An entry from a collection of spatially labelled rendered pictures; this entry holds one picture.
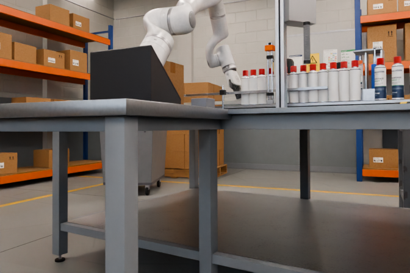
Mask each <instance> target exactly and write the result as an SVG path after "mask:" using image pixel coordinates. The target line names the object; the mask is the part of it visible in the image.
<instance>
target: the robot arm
mask: <svg viewBox="0 0 410 273"><path fill-rule="evenodd" d="M205 9H208V11H209V16H210V21H211V25H212V30H213V36H212V37H211V38H210V40H209V41H208V43H207V45H206V60H207V64H208V66H209V67H210V68H215V67H218V66H221V68H222V70H223V73H224V74H225V76H226V80H227V83H228V86H229V87H230V88H231V89H233V91H240V90H241V88H240V86H241V80H240V77H239V75H238V73H237V71H236V69H237V68H236V64H235V62H234V59H233V56H232V53H231V50H230V48H229V45H227V44H224V45H221V46H219V47H218V48H217V49H216V52H217V53H216V54H213V51H214V48H215V47H216V45H217V44H218V43H219V42H221V41H222V40H224V39H225V38H227V37H228V34H229V33H228V25H227V21H226V14H225V8H224V3H223V0H179V1H178V3H177V4H176V7H166V8H159V9H153V10H150V11H149V12H148V13H146V15H145V16H144V17H143V25H144V27H145V30H146V32H147V34H146V36H145V38H144V40H143V41H142V43H141V45H140V46H146V45H152V47H153V49H154V50H155V52H156V54H157V56H158V58H159V60H160V61H161V63H162V65H163V66H164V64H165V62H166V61H167V58H168V56H169V55H170V53H171V50H172V49H173V44H174V41H173V37H172V35H185V34H189V33H191V32H192V31H193V30H194V28H195V26H196V19H195V15H196V14H197V13H198V12H200V11H202V10H205Z"/></svg>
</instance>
